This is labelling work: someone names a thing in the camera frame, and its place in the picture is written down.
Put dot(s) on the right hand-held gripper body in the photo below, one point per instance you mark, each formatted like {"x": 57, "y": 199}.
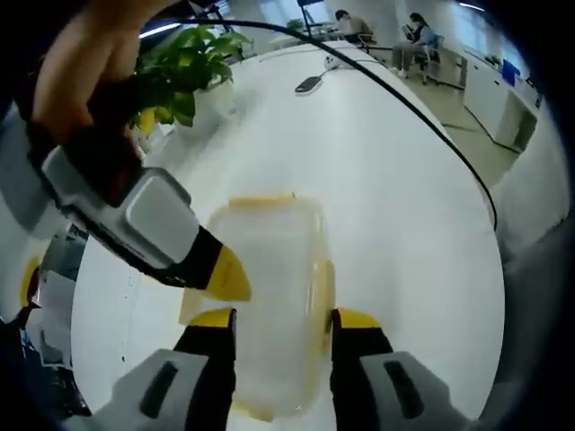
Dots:
{"x": 20, "y": 188}

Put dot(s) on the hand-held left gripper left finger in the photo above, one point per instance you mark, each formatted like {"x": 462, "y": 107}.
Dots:
{"x": 202, "y": 372}

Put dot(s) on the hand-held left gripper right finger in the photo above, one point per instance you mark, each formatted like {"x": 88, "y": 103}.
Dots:
{"x": 359, "y": 359}

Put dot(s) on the clear plastic buckle container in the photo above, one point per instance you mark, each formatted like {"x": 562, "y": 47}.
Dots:
{"x": 269, "y": 350}

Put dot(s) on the person's right hand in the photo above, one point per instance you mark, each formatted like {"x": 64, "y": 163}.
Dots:
{"x": 85, "y": 63}

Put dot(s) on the potted green plant white pot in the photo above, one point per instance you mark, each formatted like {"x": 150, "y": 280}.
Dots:
{"x": 197, "y": 58}

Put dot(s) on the black phone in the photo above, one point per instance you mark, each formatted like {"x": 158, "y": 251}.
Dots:
{"x": 309, "y": 84}

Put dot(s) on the small white device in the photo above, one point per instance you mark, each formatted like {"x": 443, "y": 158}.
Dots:
{"x": 332, "y": 64}

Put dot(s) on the black stand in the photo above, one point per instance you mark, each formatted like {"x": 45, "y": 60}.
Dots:
{"x": 307, "y": 18}

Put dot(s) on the white low cabinets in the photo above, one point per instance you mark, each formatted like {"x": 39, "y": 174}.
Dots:
{"x": 494, "y": 108}

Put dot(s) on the office chair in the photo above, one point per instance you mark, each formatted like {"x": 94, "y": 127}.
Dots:
{"x": 433, "y": 56}

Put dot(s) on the blue box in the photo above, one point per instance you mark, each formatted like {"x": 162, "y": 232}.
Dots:
{"x": 509, "y": 72}

